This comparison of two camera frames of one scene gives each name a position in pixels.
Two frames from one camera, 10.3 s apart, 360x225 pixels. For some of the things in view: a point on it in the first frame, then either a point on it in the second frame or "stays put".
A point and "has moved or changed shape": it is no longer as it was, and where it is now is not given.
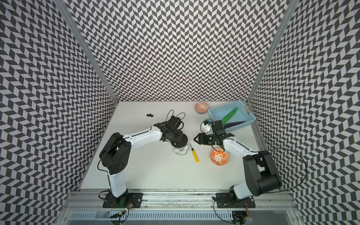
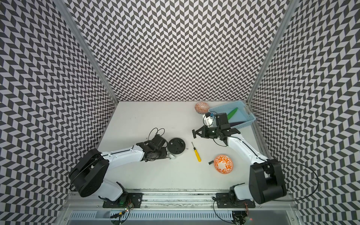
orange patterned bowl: x=219 y=157 to x=223 y=164
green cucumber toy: x=229 y=116 stays put
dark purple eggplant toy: x=230 y=124 stays put
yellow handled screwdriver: x=194 y=153 has moved or changed shape
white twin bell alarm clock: x=181 y=147 has moved or changed shape
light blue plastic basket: x=242 y=114 stays put
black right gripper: x=202 y=139 to x=204 y=128
